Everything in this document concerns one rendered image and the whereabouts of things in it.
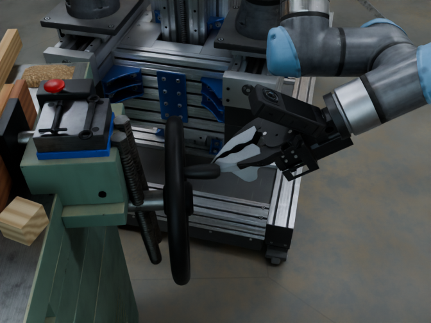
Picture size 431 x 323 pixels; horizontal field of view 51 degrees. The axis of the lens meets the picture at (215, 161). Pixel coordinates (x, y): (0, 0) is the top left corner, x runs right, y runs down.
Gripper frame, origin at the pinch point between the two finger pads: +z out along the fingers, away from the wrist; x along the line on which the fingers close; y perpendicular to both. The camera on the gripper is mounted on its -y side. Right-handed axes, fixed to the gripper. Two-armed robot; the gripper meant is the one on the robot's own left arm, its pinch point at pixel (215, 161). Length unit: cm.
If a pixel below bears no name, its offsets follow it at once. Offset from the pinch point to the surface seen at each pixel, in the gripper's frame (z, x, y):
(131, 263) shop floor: 70, 42, 65
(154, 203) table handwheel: 13.7, 0.0, 2.7
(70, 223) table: 22.4, -5.9, -6.5
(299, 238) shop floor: 16, 49, 97
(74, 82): 13.2, 8.9, -18.9
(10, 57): 34, 33, -20
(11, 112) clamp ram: 21.2, 4.1, -22.1
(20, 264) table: 23.2, -16.0, -12.6
